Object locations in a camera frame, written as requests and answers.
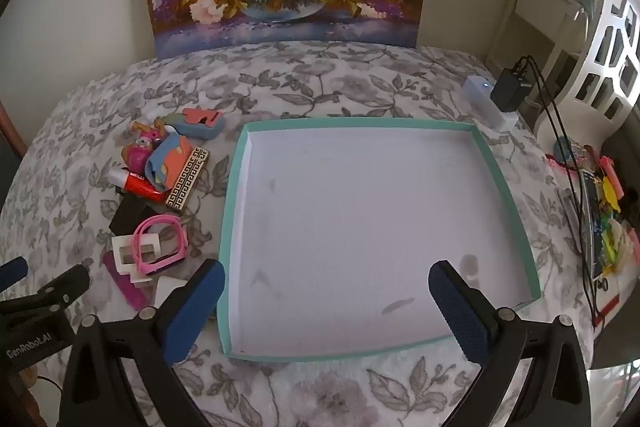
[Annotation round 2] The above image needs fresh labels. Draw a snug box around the purple translucent lighter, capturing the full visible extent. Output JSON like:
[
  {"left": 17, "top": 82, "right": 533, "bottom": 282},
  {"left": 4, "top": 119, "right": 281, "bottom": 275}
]
[{"left": 102, "top": 251, "right": 149, "bottom": 312}]

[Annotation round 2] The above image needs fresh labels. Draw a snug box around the white charger cube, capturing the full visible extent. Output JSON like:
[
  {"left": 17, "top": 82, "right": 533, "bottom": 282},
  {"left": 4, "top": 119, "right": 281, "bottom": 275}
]
[{"left": 112, "top": 233, "right": 160, "bottom": 286}]

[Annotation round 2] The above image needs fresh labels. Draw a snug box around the pink smart watch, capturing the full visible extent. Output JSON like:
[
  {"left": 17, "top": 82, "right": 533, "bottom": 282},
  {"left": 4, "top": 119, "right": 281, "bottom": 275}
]
[{"left": 131, "top": 213, "right": 188, "bottom": 277}]

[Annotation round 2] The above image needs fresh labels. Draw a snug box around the black charger block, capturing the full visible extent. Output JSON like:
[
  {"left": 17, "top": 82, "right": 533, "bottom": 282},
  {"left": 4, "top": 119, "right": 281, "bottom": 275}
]
[{"left": 108, "top": 194, "right": 157, "bottom": 236}]

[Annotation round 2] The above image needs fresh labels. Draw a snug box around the red white glue bottle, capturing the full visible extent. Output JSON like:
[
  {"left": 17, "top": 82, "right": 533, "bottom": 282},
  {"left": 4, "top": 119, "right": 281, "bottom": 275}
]
[{"left": 107, "top": 168, "right": 168, "bottom": 204}]

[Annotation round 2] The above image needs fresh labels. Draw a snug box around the pink doll figure toy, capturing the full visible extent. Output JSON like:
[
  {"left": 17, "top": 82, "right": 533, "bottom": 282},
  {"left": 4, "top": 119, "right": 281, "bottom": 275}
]
[{"left": 122, "top": 118, "right": 168, "bottom": 174}]

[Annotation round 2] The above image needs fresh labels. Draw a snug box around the orange blue toy knife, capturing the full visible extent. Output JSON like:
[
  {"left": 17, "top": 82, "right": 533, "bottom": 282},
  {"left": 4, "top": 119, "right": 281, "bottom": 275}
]
[{"left": 144, "top": 133, "right": 193, "bottom": 192}]

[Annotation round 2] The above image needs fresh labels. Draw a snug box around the colourful stationery pile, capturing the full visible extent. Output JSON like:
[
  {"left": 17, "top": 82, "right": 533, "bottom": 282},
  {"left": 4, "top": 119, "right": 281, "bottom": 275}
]
[{"left": 549, "top": 135, "right": 639, "bottom": 332}]

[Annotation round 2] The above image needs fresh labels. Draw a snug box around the greek pattern lighter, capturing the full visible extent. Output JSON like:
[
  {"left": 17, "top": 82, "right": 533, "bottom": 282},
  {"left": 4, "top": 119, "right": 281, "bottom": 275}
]
[{"left": 165, "top": 147, "right": 209, "bottom": 213}]

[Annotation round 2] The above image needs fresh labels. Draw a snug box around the pink blue green toy knife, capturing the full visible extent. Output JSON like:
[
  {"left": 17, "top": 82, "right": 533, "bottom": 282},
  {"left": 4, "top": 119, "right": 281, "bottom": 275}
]
[{"left": 162, "top": 108, "right": 224, "bottom": 141}]

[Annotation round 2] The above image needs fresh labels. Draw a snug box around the teal white shallow box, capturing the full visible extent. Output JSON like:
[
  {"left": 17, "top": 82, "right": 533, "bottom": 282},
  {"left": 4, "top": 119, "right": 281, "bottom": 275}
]
[{"left": 217, "top": 117, "right": 541, "bottom": 361}]

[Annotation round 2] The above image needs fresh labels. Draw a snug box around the white power strip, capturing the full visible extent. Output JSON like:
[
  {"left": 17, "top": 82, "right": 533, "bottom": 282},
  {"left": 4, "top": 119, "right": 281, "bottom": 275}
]
[{"left": 462, "top": 75, "right": 518, "bottom": 132}]

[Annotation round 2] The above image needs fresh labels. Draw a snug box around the black plugged power adapter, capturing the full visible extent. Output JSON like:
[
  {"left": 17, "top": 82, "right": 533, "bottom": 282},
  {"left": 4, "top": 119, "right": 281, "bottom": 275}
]
[{"left": 490, "top": 66, "right": 533, "bottom": 113}]

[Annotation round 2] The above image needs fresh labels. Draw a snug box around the white shelf furniture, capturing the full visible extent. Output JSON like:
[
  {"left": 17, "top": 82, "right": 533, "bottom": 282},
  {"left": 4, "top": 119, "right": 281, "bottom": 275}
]
[{"left": 485, "top": 0, "right": 590, "bottom": 94}]

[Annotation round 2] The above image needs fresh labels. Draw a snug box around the black cable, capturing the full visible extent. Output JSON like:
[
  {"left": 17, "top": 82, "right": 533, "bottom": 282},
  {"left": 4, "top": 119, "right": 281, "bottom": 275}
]
[{"left": 508, "top": 54, "right": 609, "bottom": 323}]

